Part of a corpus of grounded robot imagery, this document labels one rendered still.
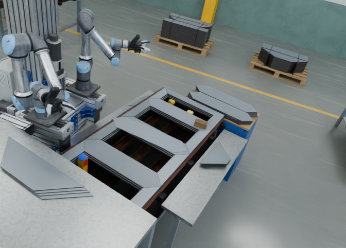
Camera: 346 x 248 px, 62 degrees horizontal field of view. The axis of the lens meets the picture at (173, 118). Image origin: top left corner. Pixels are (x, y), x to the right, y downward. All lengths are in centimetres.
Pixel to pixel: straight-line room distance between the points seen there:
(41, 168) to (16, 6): 111
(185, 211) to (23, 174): 108
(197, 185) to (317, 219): 177
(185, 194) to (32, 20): 164
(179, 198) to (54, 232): 95
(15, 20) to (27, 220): 137
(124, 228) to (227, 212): 178
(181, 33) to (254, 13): 302
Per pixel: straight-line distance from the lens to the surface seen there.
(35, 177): 188
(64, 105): 176
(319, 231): 364
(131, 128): 256
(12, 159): 202
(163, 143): 246
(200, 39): 648
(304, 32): 906
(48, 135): 242
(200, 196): 228
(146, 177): 216
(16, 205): 181
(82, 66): 260
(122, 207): 174
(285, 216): 353
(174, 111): 287
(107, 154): 230
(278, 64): 652
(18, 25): 238
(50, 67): 203
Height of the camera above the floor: 245
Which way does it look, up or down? 35 degrees down
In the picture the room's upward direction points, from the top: 12 degrees clockwise
